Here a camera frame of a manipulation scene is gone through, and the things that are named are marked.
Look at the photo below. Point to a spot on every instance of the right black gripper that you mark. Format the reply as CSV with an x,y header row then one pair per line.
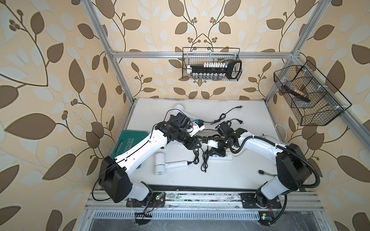
x,y
217,151

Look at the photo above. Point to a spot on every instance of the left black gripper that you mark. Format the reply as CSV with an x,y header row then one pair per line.
x,y
190,145

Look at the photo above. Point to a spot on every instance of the white blue power strip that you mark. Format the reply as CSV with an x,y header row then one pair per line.
x,y
219,158

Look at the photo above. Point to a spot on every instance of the dark green hair dryer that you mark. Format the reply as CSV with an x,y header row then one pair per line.
x,y
231,120

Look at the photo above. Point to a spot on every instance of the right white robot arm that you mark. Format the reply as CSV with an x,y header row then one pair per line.
x,y
293,169

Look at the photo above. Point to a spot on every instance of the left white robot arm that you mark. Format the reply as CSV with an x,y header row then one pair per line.
x,y
115,172

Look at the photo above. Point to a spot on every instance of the green tool case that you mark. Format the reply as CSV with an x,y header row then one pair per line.
x,y
127,140

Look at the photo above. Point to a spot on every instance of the small green led board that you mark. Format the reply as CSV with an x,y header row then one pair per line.
x,y
159,196

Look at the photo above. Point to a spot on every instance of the brush in right basket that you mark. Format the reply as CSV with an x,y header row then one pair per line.
x,y
294,94

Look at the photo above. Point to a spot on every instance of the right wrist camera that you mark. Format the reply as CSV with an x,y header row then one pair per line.
x,y
212,143

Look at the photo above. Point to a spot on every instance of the socket set rail black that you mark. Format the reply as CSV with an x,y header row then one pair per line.
x,y
229,70

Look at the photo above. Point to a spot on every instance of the back wire basket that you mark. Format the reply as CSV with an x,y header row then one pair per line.
x,y
200,55

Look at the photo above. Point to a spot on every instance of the wire basket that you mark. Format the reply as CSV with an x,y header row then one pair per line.
x,y
200,55
327,101

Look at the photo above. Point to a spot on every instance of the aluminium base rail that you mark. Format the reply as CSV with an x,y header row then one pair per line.
x,y
197,205

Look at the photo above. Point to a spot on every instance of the right wire basket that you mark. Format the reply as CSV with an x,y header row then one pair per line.
x,y
327,101

